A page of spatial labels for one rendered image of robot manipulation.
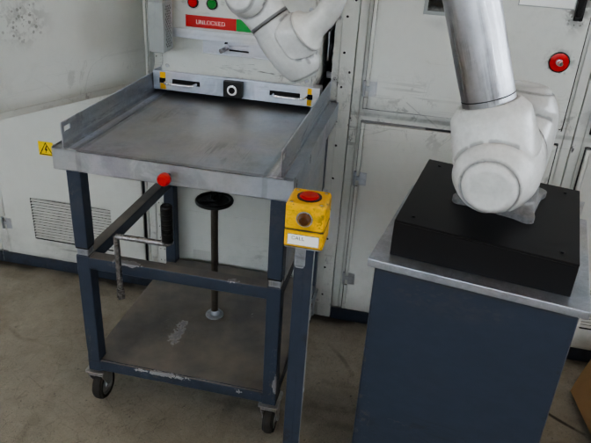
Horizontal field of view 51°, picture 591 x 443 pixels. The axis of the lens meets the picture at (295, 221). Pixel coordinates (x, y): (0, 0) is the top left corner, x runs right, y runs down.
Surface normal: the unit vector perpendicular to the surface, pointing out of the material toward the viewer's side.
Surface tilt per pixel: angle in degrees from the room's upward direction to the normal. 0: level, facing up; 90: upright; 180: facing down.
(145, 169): 90
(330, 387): 0
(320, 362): 0
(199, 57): 90
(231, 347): 0
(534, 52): 90
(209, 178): 90
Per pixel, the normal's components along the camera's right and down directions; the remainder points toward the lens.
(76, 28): 0.81, 0.30
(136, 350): 0.06, -0.89
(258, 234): -0.21, 0.44
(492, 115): -0.32, -0.25
